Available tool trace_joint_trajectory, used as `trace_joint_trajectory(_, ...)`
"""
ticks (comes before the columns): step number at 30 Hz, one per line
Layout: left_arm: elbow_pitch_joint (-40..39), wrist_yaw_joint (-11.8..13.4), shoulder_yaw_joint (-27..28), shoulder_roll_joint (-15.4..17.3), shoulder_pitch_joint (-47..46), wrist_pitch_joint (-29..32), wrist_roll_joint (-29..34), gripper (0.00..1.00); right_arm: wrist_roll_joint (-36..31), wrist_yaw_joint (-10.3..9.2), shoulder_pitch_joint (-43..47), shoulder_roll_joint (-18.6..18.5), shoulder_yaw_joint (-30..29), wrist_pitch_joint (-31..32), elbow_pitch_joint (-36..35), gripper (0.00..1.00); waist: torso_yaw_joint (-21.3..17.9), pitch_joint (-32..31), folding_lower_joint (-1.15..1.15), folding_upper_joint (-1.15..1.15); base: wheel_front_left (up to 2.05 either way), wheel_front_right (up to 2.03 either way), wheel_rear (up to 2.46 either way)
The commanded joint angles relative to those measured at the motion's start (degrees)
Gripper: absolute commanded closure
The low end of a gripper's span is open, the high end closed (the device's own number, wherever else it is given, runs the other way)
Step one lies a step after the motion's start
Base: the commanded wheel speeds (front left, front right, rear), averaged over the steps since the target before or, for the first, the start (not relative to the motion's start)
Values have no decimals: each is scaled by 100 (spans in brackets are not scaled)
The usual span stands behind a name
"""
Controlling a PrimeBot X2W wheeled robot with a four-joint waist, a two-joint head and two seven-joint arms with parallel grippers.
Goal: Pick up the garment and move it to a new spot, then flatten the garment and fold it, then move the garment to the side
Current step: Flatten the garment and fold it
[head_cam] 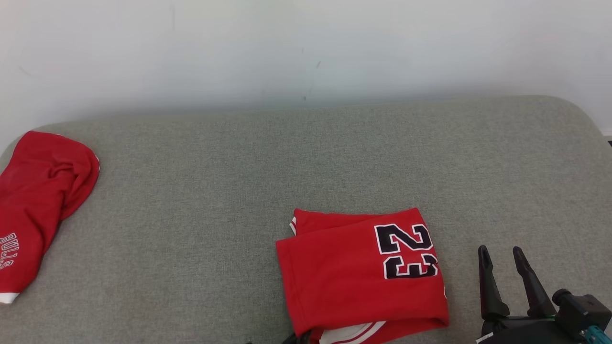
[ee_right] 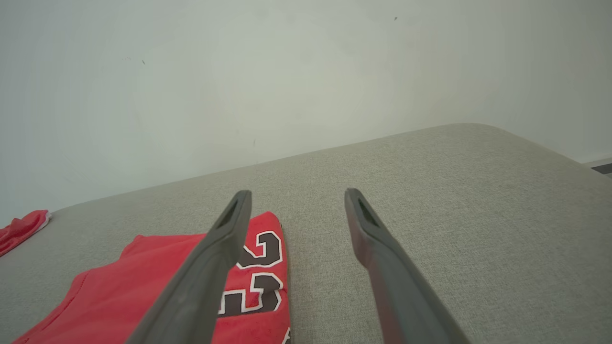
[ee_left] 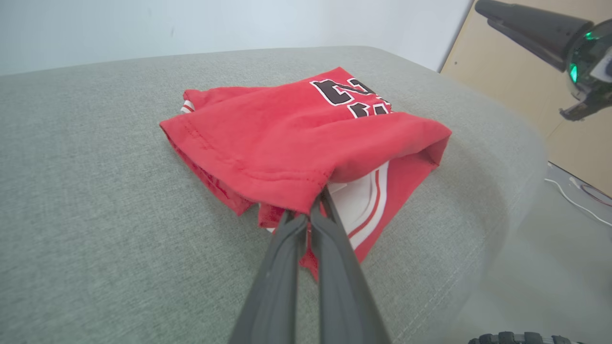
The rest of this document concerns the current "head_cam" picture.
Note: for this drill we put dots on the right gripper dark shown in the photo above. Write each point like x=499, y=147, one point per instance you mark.
x=521, y=332

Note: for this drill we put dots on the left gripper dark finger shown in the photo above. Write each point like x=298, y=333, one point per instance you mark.
x=297, y=339

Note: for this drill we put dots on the red jersey number 23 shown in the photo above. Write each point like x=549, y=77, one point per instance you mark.
x=344, y=277

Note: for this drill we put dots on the red shorts Bulls print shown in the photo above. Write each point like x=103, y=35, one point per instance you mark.
x=33, y=200

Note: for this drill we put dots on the grey fabric sofa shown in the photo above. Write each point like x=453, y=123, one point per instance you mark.
x=215, y=191

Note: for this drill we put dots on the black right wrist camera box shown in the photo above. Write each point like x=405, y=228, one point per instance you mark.
x=583, y=310

